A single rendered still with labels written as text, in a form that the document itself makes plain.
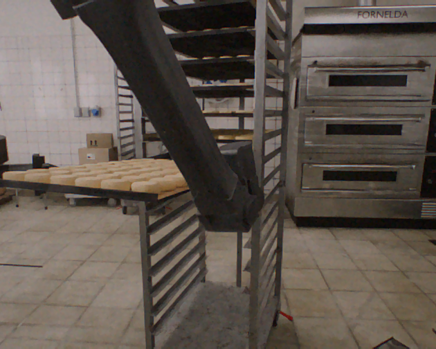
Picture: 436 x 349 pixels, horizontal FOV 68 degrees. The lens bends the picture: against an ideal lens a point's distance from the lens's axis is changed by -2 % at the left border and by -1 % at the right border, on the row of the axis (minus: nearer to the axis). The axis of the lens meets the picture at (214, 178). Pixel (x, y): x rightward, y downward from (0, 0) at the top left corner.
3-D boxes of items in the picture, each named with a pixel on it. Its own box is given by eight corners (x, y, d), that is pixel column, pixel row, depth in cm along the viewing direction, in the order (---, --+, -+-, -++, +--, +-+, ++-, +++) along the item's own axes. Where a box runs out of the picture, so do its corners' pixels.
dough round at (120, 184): (135, 190, 61) (135, 179, 60) (120, 194, 56) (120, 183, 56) (111, 188, 62) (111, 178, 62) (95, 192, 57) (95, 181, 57)
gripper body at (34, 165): (44, 191, 87) (12, 193, 84) (41, 153, 85) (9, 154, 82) (43, 196, 81) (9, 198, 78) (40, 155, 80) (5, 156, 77)
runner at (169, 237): (153, 256, 130) (153, 249, 129) (147, 255, 131) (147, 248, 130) (210, 211, 189) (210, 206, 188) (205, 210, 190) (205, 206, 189)
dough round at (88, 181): (71, 191, 58) (70, 180, 58) (79, 187, 63) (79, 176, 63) (100, 191, 59) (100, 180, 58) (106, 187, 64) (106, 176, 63)
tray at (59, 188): (157, 203, 51) (157, 193, 51) (-19, 184, 65) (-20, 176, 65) (249, 169, 107) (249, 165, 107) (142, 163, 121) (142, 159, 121)
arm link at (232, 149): (199, 228, 53) (250, 229, 49) (185, 158, 50) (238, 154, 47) (227, 201, 64) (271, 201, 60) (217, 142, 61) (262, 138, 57)
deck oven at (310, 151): (293, 235, 309) (304, 5, 269) (278, 201, 427) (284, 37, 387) (466, 239, 298) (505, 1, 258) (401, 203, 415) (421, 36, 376)
